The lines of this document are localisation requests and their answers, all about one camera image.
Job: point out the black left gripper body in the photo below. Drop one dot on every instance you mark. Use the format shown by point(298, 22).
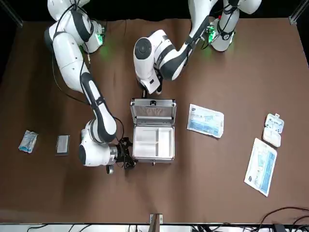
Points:
point(144, 91)

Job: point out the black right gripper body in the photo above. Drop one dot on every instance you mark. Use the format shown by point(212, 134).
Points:
point(122, 153)

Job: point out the aluminium first-aid case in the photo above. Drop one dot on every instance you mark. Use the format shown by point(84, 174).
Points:
point(153, 113)

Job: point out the white plastic partition tray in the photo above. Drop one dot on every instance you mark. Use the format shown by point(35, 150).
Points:
point(153, 142)

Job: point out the small blue white gauze packet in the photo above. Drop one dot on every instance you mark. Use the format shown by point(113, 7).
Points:
point(28, 142)

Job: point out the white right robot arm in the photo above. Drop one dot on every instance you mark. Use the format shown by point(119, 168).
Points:
point(70, 60)

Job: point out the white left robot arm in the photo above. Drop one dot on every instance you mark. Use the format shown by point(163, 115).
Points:
point(169, 55)

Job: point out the wide blue white mask packet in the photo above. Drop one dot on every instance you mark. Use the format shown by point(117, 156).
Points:
point(205, 120)

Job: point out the long blue white mask packet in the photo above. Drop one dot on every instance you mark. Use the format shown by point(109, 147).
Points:
point(262, 166)

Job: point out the clear plastic pill box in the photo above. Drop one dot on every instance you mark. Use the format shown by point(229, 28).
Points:
point(272, 130)

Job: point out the aluminium frame post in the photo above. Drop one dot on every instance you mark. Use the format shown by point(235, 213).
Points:
point(298, 17)
point(155, 222)
point(14, 17)

